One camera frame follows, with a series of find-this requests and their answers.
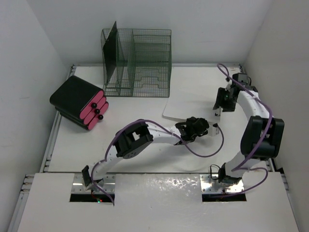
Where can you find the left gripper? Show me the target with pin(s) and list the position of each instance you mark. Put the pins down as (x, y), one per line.
(189, 120)

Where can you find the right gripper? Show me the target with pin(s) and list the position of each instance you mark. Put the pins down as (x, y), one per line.
(220, 102)

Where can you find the white paper sheet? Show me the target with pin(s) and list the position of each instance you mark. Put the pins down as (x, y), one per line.
(185, 105)

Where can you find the black clipboard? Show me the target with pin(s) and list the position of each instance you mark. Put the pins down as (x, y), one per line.
(109, 52)

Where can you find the black pink drawer unit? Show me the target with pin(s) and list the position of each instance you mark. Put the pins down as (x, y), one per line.
(81, 102)

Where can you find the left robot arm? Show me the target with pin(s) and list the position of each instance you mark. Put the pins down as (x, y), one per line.
(136, 137)

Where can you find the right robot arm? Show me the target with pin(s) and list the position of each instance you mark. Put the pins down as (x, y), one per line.
(262, 136)

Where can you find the white front cover board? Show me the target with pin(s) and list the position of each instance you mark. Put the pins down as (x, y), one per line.
(155, 203)

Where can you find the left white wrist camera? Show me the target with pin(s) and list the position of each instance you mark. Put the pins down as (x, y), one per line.
(213, 130)

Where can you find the green wire mesh organizer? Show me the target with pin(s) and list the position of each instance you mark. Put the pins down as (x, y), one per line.
(143, 65)

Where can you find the aluminium table edge rail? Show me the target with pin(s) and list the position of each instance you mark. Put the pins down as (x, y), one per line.
(71, 71)

